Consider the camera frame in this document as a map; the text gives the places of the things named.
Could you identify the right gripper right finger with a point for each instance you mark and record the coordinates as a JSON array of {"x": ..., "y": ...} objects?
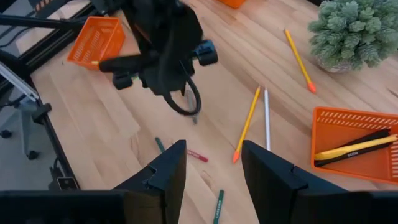
[{"x": 273, "y": 193}]

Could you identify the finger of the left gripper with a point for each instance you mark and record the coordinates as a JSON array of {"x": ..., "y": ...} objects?
[
  {"x": 177, "y": 82},
  {"x": 154, "y": 81}
]

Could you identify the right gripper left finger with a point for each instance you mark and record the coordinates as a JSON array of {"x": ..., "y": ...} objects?
[{"x": 161, "y": 193}]

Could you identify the black pen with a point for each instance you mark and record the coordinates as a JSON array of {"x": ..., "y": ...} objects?
[
  {"x": 373, "y": 136},
  {"x": 335, "y": 160}
]

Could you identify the yellow pencil with orange eraser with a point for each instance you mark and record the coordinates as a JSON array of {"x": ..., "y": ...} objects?
[
  {"x": 298, "y": 59},
  {"x": 247, "y": 124}
]

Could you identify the white pencil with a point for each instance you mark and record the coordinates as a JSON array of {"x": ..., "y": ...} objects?
[{"x": 266, "y": 118}]

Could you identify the dark green crayon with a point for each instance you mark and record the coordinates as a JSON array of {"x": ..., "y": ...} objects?
[
  {"x": 160, "y": 145},
  {"x": 218, "y": 207}
]

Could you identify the red pen lower right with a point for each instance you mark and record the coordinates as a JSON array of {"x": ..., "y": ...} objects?
[{"x": 197, "y": 155}]

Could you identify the orange plastic slotted bin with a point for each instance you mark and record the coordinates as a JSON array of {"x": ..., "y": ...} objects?
[
  {"x": 335, "y": 137},
  {"x": 231, "y": 3},
  {"x": 93, "y": 40}
]

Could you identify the teal mat with orange stripes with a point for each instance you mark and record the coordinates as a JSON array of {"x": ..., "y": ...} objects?
[{"x": 43, "y": 6}]

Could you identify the silver aluminium profile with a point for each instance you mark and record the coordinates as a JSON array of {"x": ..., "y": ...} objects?
[{"x": 18, "y": 81}]

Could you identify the grey chair base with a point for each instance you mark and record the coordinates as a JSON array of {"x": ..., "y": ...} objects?
[{"x": 26, "y": 130}]

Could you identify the green artificial potted plant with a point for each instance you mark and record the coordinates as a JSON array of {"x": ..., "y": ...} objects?
[{"x": 351, "y": 31}]

